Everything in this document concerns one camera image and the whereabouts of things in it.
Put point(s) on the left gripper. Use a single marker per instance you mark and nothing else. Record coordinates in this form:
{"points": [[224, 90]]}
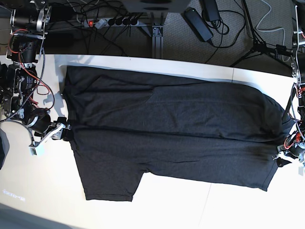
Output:
{"points": [[295, 154]]}

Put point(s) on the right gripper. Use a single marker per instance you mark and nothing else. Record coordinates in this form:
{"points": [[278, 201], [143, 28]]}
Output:
{"points": [[46, 129]]}

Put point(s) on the dark grey T-shirt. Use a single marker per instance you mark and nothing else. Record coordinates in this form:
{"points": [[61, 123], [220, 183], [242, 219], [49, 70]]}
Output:
{"points": [[125, 124]]}

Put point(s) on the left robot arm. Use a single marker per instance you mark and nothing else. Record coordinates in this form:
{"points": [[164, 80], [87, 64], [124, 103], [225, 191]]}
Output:
{"points": [[296, 103]]}

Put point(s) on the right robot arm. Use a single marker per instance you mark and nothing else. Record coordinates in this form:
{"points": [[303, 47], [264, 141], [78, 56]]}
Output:
{"points": [[19, 81]]}

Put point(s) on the white power strip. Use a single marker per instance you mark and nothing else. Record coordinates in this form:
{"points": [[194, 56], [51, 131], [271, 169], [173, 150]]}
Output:
{"points": [[99, 23]]}

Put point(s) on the black tripod stand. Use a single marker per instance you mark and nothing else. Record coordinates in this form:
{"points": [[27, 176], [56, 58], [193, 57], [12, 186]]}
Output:
{"points": [[278, 52]]}

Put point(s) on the grey monitor base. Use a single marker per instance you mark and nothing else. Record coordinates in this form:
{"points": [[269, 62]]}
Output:
{"points": [[155, 5]]}

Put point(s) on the black power adapter brick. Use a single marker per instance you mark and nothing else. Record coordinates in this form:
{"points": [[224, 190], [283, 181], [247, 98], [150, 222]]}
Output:
{"points": [[197, 24]]}

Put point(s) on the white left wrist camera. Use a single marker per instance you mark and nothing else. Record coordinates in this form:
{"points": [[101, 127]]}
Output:
{"points": [[301, 171]]}

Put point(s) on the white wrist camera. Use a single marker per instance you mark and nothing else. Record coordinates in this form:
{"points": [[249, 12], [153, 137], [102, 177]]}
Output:
{"points": [[36, 150], [301, 171]]}

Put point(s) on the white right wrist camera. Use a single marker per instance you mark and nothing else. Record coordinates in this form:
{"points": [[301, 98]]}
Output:
{"points": [[36, 150]]}

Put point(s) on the aluminium frame post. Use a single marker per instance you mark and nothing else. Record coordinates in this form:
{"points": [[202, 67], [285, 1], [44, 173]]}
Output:
{"points": [[157, 21]]}

